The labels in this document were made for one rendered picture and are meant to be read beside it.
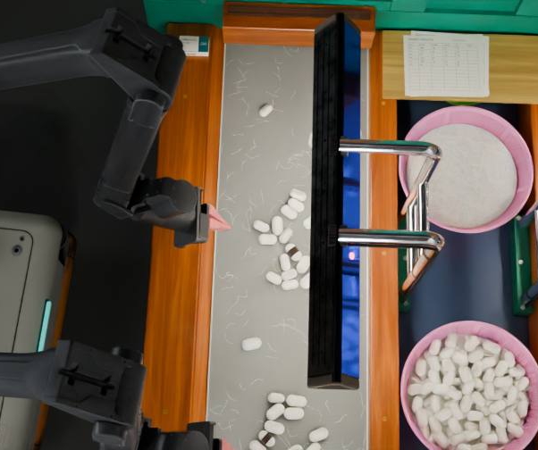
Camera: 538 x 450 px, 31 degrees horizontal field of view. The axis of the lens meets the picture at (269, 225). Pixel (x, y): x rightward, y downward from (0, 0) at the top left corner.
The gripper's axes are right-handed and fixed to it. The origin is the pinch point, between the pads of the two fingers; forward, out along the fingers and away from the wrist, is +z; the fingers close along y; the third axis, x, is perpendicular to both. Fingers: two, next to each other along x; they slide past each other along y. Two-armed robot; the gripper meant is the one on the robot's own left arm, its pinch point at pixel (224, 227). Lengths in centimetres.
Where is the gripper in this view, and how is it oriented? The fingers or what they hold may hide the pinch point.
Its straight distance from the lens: 177.7
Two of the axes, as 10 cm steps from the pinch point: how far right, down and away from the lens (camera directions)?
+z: 7.3, 2.0, 6.5
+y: 0.1, -9.6, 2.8
